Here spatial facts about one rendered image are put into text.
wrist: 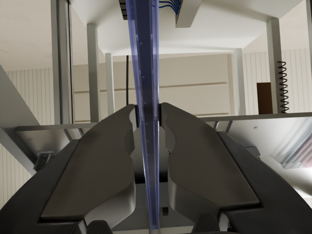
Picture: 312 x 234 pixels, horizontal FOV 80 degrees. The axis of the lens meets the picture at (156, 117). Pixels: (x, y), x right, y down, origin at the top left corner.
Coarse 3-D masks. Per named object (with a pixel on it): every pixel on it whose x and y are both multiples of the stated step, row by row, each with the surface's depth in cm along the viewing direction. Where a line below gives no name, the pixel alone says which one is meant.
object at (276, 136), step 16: (304, 112) 29; (32, 128) 27; (48, 128) 27; (64, 128) 27; (80, 128) 27; (160, 128) 28; (224, 128) 29; (240, 128) 29; (256, 128) 29; (272, 128) 29; (288, 128) 30; (304, 128) 30; (32, 144) 29; (48, 144) 29; (64, 144) 29; (160, 144) 31; (256, 144) 32; (272, 144) 33; (288, 144) 33; (160, 160) 34; (272, 160) 36; (144, 176) 38; (160, 176) 38; (288, 176) 42; (304, 176) 42; (304, 192) 49
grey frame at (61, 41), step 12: (60, 0) 50; (60, 12) 50; (60, 24) 50; (60, 36) 50; (60, 48) 51; (60, 60) 51; (72, 60) 54; (60, 72) 51; (72, 72) 53; (60, 84) 51; (72, 84) 53; (60, 96) 50; (72, 96) 52; (60, 108) 50; (72, 108) 52; (60, 120) 50; (72, 120) 52
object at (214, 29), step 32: (96, 0) 53; (160, 0) 54; (224, 0) 56; (256, 0) 56; (288, 0) 57; (128, 32) 72; (160, 32) 73; (192, 32) 75; (224, 32) 76; (256, 32) 77
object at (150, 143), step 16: (128, 0) 8; (144, 0) 8; (128, 16) 8; (144, 16) 8; (144, 32) 9; (144, 48) 9; (144, 64) 10; (144, 80) 10; (144, 96) 11; (144, 112) 12; (144, 128) 13; (144, 144) 14; (144, 160) 16
